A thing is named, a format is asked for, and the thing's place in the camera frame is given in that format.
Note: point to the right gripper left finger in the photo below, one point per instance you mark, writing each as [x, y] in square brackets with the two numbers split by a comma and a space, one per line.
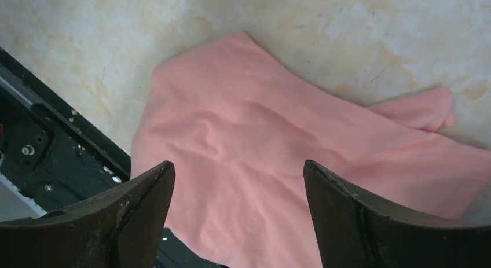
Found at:
[120, 227]

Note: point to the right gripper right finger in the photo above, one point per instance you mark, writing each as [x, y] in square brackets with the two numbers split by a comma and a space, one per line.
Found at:
[357, 228]

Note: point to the pink cloth towel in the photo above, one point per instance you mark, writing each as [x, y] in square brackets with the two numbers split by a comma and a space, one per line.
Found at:
[238, 127]

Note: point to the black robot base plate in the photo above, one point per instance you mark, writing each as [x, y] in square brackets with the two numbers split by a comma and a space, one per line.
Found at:
[52, 157]

